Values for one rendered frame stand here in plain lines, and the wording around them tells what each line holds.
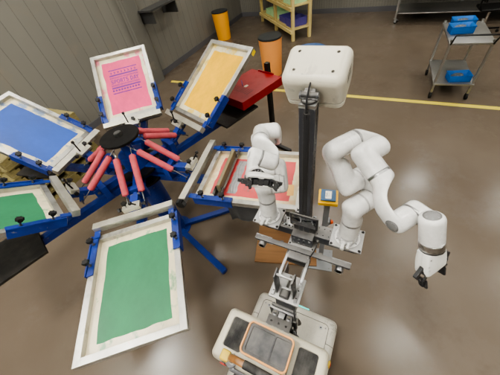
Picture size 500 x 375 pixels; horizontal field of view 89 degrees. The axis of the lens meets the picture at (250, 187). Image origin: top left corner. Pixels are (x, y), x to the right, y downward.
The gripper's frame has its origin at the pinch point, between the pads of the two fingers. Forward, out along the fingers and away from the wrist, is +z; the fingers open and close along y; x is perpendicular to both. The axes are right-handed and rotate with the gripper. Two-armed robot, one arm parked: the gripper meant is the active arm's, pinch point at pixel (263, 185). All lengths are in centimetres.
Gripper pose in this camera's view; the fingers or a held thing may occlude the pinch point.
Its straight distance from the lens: 87.1
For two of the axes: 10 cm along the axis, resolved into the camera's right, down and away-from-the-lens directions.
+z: 1.1, 2.1, -9.7
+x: -1.1, 9.7, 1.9
